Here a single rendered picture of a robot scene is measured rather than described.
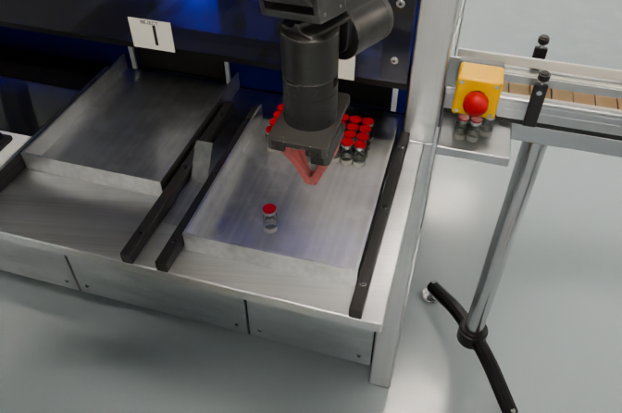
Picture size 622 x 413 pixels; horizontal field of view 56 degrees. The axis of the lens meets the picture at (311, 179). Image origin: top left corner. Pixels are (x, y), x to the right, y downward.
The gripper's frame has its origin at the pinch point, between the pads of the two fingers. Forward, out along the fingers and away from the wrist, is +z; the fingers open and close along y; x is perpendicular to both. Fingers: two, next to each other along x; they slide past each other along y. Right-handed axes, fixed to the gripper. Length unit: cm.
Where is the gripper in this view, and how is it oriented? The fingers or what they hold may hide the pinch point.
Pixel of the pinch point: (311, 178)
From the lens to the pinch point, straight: 68.9
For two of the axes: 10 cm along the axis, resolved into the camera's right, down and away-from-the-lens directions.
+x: -9.6, -1.9, 2.1
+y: 2.9, -6.5, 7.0
